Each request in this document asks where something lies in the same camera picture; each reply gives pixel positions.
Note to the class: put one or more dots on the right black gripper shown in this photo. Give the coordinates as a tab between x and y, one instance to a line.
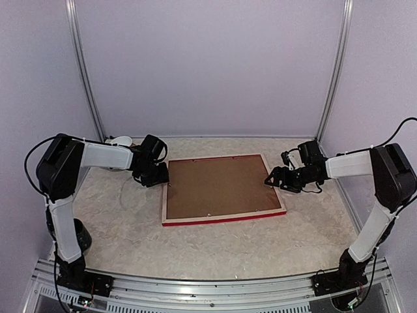
277	171

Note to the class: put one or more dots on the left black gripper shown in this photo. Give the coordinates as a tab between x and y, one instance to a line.
164	177

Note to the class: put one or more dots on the wooden red picture frame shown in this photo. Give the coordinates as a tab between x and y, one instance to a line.
224	220

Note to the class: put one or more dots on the brown cardboard backing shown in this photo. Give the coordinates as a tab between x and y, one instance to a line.
221	189

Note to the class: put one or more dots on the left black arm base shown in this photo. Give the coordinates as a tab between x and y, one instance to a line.
74	276

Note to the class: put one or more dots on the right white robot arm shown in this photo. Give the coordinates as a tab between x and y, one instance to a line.
393	177

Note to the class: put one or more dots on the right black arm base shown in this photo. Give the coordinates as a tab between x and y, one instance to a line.
349	274

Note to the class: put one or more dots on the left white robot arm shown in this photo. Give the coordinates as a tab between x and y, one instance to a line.
58	174

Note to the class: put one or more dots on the orange white bowl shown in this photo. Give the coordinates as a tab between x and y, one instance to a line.
121	140

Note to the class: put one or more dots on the black cylindrical cup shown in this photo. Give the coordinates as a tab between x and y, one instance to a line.
83	236

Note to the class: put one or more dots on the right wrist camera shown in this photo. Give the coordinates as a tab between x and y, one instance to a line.
309	153

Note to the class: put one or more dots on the aluminium front rail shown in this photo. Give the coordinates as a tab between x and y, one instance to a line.
131	293

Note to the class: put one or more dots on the left aluminium post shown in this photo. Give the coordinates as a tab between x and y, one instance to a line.
71	12

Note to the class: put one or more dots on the aluminium post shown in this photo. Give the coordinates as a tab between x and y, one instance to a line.
337	68
71	12

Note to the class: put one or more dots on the right aluminium post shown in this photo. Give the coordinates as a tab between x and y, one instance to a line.
337	68

